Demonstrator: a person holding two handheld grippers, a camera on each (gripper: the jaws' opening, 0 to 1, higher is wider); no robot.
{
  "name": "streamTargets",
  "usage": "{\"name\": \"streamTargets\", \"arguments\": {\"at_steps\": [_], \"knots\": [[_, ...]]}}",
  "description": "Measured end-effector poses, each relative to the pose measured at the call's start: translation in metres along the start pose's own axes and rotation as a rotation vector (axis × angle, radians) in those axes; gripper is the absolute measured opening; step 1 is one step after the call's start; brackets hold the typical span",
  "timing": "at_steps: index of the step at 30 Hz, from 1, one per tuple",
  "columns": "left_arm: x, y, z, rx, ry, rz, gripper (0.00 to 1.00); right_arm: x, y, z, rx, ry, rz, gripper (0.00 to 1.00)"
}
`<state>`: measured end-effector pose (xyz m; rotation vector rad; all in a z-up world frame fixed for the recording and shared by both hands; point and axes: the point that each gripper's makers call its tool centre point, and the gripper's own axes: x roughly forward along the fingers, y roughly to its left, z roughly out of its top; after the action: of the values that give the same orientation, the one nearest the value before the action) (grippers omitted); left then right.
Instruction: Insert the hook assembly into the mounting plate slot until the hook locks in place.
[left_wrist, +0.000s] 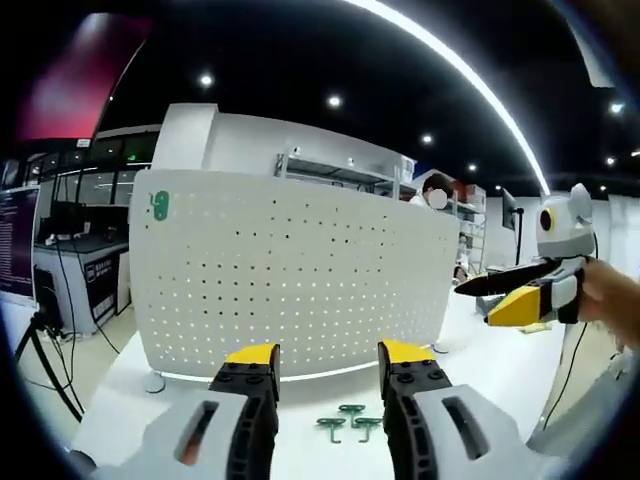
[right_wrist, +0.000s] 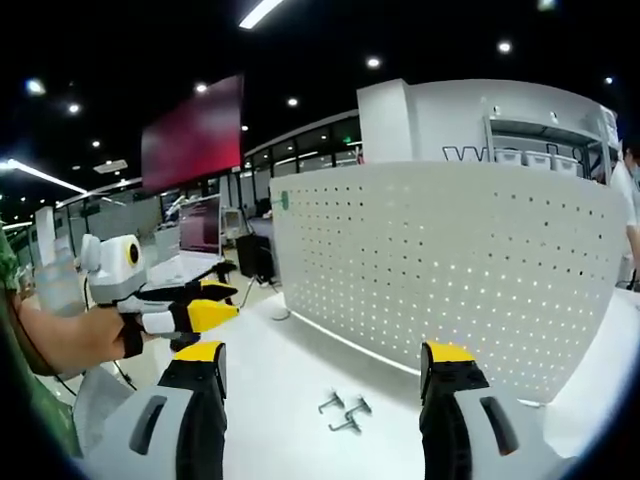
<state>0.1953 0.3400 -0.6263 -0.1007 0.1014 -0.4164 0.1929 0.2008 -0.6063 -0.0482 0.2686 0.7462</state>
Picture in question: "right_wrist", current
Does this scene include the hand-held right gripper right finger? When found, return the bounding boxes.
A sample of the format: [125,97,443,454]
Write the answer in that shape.
[418,340,566,480]

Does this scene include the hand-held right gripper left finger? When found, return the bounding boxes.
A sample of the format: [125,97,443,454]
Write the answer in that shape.
[87,340,229,480]

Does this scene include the white perforated mounting plate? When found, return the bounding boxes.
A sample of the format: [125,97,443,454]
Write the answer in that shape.
[268,160,632,407]

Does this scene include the person's left hand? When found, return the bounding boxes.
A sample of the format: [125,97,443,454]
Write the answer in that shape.
[77,303,146,367]

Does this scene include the white side desk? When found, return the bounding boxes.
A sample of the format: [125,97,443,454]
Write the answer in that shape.
[144,249,236,289]

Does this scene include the monitor with purple screen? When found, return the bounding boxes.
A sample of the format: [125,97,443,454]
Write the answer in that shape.
[178,197,224,256]

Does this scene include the black computer tower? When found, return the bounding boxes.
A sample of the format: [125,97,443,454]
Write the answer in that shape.
[235,233,276,284]

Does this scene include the green patterned shirt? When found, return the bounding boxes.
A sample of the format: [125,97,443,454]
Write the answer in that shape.
[0,219,84,461]

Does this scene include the large red display screen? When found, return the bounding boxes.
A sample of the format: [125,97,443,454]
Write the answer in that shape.
[139,73,246,194]

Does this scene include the group of round ceiling spotlights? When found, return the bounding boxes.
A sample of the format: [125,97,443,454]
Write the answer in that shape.
[24,42,616,151]

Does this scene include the grey metal shelving rack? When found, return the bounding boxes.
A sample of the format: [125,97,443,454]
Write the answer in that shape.
[479,97,621,181]

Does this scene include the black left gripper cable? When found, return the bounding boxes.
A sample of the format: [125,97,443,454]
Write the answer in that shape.
[112,357,139,394]

